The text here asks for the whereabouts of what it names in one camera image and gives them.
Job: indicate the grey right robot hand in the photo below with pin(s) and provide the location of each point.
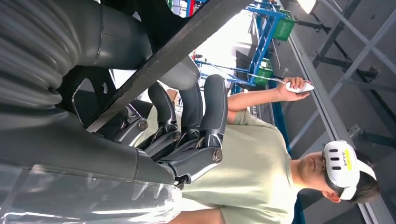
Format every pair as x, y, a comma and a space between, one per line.
77, 160

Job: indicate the green plastic bin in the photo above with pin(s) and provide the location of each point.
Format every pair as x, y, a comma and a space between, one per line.
284, 28
264, 74

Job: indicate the person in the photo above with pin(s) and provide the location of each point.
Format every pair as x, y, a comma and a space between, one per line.
253, 170

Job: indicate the white VR headset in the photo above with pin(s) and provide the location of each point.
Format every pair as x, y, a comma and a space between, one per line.
340, 167

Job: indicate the blue metal workbench frame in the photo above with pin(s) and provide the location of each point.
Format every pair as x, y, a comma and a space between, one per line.
263, 46

